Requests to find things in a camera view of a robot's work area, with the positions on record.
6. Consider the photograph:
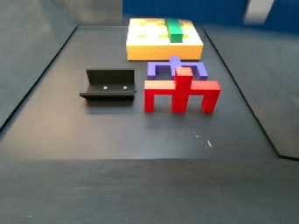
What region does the red branched puzzle piece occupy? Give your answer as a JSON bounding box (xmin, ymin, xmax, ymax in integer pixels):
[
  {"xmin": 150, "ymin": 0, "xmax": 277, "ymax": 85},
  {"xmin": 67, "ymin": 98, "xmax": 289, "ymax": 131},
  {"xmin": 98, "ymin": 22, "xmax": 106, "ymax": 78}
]
[{"xmin": 145, "ymin": 67, "xmax": 221, "ymax": 113}]

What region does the purple branched puzzle piece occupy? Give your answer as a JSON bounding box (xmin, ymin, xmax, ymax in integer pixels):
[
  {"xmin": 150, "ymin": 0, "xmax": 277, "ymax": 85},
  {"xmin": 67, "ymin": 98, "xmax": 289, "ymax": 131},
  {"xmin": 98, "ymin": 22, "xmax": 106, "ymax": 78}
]
[{"xmin": 147, "ymin": 56, "xmax": 210, "ymax": 81}]

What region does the blue rectangular block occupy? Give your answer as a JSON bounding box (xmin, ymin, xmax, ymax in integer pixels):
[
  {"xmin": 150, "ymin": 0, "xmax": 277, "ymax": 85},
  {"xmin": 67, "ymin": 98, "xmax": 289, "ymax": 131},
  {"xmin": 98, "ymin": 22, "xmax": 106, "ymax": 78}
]
[{"xmin": 123, "ymin": 0, "xmax": 299, "ymax": 34}]

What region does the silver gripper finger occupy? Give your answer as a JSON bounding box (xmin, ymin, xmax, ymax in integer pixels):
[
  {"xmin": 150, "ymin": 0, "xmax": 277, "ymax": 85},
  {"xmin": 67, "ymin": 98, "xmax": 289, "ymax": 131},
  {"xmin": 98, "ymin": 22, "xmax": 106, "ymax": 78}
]
[{"xmin": 243, "ymin": 0, "xmax": 275, "ymax": 25}]

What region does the yellow slotted board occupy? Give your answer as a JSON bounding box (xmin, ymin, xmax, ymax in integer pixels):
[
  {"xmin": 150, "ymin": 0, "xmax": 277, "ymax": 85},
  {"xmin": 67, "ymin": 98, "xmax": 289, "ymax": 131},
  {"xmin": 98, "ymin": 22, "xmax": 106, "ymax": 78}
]
[{"xmin": 126, "ymin": 18, "xmax": 203, "ymax": 61}]

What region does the green rectangular block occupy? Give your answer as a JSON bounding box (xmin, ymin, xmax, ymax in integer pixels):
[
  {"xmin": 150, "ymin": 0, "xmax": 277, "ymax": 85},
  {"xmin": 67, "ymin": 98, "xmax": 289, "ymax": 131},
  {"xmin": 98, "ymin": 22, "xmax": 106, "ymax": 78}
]
[{"xmin": 165, "ymin": 18, "xmax": 183, "ymax": 43}]

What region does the black angle bracket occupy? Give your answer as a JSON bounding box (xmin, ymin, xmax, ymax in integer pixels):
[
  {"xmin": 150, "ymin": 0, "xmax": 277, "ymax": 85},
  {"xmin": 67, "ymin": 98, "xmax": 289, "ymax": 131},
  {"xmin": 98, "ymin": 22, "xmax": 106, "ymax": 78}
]
[{"xmin": 79, "ymin": 68, "xmax": 137, "ymax": 101}]

